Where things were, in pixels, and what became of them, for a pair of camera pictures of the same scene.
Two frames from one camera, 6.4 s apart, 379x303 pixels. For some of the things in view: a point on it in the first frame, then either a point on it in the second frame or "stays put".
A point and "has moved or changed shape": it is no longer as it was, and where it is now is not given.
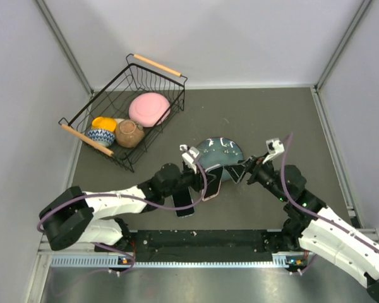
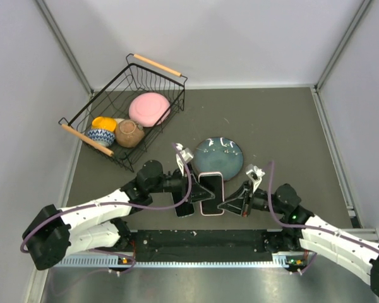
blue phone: x=181 y=199 stays put
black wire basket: x=122 y=119 stays put
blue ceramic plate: x=221 y=151 stays put
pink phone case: x=208 y=170 -> x=214 y=182
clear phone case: x=181 y=199 stays put
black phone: x=213 y=177 has moved or changed shape
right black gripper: x=254 y=165 -> x=240 y=205
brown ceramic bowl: x=129 y=134 stays put
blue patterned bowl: x=105 y=137 stays put
